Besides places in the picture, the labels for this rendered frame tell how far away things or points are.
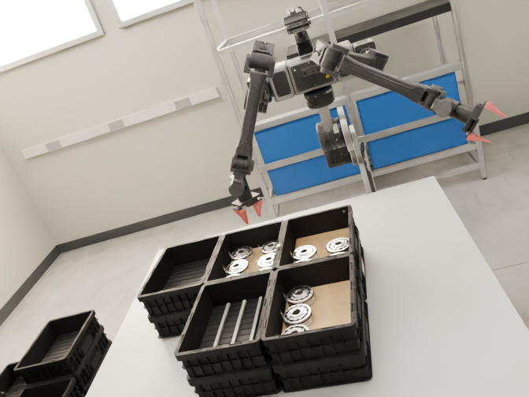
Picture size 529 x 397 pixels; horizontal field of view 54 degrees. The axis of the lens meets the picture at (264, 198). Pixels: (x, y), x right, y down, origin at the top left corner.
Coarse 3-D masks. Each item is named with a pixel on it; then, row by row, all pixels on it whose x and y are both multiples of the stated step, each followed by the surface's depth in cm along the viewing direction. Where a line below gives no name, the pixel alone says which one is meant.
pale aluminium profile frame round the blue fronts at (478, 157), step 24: (456, 0) 346; (312, 24) 358; (456, 24) 352; (216, 48) 373; (240, 48) 368; (240, 72) 441; (240, 120) 390; (432, 120) 378; (480, 144) 386; (264, 168) 403; (384, 168) 401; (456, 168) 398; (480, 168) 393; (264, 192) 415; (312, 192) 411
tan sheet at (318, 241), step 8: (328, 232) 226; (336, 232) 224; (344, 232) 222; (296, 240) 230; (304, 240) 227; (312, 240) 225; (320, 240) 223; (328, 240) 220; (296, 248) 223; (320, 248) 217; (320, 256) 211
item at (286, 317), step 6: (294, 306) 180; (300, 306) 180; (306, 306) 178; (288, 312) 179; (306, 312) 175; (288, 318) 176; (294, 318) 174; (300, 318) 173; (306, 318) 172; (294, 324) 172
